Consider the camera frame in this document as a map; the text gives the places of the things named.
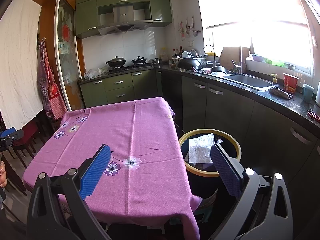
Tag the steel range hood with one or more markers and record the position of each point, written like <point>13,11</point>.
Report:
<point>124,17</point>

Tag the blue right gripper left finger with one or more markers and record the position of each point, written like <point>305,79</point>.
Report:
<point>92,170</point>

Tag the dark rag on counter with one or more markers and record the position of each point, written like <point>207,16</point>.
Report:
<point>280,93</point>

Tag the white hanging curtain sheet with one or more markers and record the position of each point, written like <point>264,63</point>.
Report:
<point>20,98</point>

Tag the plastic bag on counter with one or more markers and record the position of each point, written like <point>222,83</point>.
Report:
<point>95,72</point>

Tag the glass sliding door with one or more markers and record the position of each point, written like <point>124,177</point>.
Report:
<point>66,55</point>

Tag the white kettle jug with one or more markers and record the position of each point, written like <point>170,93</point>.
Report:
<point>317,98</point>

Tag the chrome sink faucet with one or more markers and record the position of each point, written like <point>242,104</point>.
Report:
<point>237,65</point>

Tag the purple floral tablecloth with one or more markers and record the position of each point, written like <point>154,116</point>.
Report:
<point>145,181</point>

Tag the black lidded pot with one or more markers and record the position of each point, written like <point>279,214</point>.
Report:
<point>139,60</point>

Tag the black wok on stove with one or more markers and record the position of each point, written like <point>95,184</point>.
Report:
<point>116,62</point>

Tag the teal mug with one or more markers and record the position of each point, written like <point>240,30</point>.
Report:
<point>307,92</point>

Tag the white paper napkin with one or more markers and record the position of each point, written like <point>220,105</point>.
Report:
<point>199,149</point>

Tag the green lower drawer cabinet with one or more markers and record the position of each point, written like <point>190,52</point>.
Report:
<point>120,87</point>

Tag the large black wok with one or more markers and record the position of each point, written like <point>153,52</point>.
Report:
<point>189,64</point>

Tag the yellow rimmed blue trash bin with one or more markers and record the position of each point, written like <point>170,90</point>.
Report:
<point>227,142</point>

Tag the steel kitchen sink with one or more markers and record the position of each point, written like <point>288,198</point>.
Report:
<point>249,81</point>

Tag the dark red chair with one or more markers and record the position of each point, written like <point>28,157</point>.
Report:
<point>31,132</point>

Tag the red patterned apron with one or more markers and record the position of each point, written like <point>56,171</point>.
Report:
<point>53,103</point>

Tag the dark green counter cabinets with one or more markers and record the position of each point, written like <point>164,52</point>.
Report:
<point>275,135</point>

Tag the yellow soap dispenser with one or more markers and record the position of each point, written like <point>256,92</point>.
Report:
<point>274,80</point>

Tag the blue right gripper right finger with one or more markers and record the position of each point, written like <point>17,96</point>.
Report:
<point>228,173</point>

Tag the person's left hand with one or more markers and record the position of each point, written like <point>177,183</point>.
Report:
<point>3,175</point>

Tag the green upper cabinets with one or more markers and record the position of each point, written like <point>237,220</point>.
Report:
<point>86,14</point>

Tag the red cup on counter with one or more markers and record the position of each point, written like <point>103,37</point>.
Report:
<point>290,83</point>

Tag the wooden cutting board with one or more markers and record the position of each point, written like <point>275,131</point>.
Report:
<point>229,54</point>

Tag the red scissors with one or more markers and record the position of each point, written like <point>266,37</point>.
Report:
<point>313,116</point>

